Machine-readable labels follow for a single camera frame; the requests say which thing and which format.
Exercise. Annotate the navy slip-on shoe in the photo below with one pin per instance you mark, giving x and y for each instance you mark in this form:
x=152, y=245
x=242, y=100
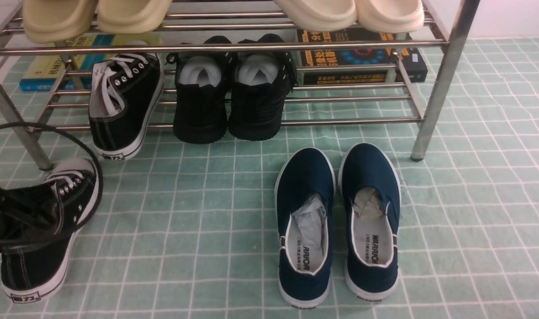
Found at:
x=371, y=194
x=304, y=194

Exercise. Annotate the tan slipper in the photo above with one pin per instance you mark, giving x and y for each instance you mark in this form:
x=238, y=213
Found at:
x=50, y=21
x=131, y=16

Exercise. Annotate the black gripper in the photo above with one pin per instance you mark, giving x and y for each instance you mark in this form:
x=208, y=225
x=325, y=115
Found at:
x=31, y=218

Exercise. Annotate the navy slip-on shoe right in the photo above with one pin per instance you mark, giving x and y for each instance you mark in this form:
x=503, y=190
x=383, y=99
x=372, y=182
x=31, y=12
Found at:
x=371, y=194

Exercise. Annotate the navy slip-on shoe left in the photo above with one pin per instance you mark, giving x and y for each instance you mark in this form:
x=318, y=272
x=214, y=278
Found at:
x=304, y=194

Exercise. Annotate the cream slipper far right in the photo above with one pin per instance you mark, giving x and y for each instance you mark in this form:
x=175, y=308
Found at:
x=390, y=16

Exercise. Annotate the stainless steel shoe rack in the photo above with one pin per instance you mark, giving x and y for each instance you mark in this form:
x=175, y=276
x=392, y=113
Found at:
x=69, y=83

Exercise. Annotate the black knit shoe left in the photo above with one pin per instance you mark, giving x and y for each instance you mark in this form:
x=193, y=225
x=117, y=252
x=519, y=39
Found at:
x=202, y=81

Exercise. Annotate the black knit shoe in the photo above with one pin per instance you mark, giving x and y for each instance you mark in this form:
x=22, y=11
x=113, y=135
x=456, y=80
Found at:
x=202, y=81
x=261, y=82

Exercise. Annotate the yellow and blue book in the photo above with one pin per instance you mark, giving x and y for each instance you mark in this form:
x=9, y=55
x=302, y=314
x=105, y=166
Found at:
x=44, y=70

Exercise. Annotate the black canvas sneaker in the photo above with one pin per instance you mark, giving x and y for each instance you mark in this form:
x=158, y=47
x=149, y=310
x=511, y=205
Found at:
x=69, y=194
x=125, y=90

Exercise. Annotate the black box with orange text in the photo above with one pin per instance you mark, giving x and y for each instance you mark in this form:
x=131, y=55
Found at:
x=354, y=58

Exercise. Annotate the black knit shoe right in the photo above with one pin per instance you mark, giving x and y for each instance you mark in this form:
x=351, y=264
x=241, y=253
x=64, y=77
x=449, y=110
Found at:
x=261, y=82

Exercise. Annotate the cream slipper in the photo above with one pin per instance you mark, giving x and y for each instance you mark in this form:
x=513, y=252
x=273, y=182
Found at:
x=390, y=16
x=319, y=15

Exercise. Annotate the tan slipper far left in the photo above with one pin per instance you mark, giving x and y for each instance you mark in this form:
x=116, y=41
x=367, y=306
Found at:
x=50, y=21

